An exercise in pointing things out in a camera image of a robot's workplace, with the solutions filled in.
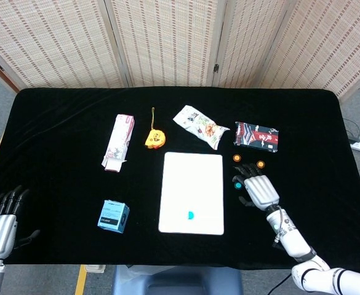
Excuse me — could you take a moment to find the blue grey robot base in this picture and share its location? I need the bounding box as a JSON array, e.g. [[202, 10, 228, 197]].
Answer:
[[111, 265, 245, 295]]

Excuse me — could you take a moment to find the white rectangular magnetic board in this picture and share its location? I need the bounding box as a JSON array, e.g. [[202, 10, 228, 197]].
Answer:
[[158, 152, 225, 236]]

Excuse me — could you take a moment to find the silver snack bag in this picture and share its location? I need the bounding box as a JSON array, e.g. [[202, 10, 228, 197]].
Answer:
[[172, 104, 231, 151]]

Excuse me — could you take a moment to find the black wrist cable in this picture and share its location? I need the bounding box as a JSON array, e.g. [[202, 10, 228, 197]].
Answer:
[[271, 206, 291, 248]]

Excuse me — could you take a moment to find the yellow tape measure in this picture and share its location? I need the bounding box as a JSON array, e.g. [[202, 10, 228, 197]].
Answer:
[[144, 107, 166, 151]]

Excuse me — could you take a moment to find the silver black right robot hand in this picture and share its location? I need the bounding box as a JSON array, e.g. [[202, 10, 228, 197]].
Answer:
[[232, 162, 281, 212]]

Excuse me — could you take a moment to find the woven folding screen panel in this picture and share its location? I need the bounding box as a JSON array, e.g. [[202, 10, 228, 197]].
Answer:
[[0, 0, 130, 90], [259, 0, 360, 99], [104, 0, 228, 88], [212, 0, 293, 89]]

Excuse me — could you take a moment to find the black floor cable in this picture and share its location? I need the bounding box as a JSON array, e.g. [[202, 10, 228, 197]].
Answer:
[[343, 118, 360, 143]]

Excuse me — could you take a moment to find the dark blue red packet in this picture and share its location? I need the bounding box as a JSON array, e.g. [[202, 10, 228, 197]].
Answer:
[[234, 121, 280, 153]]

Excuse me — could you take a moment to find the floral pink carton box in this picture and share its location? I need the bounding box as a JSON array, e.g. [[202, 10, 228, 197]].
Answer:
[[101, 114, 135, 173]]

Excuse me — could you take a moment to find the light blue speaker box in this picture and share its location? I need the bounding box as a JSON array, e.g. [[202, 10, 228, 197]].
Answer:
[[97, 199, 130, 234]]

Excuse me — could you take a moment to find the black velvet tablecloth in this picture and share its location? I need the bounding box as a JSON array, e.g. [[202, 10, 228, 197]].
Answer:
[[0, 87, 360, 274]]

